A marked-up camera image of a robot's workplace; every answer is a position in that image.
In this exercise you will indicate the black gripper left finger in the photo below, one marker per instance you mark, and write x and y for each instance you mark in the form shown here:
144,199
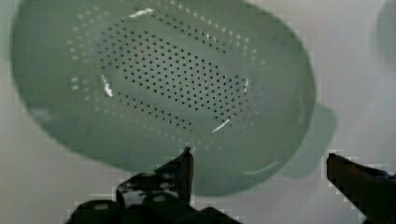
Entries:
162,196

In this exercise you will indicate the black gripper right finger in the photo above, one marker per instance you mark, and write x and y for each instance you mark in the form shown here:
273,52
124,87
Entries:
371,191

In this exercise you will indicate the green plastic strainer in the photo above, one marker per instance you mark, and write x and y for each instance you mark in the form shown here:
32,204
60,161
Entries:
131,83

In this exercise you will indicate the green cup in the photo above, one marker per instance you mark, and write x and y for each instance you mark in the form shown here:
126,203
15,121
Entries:
385,34

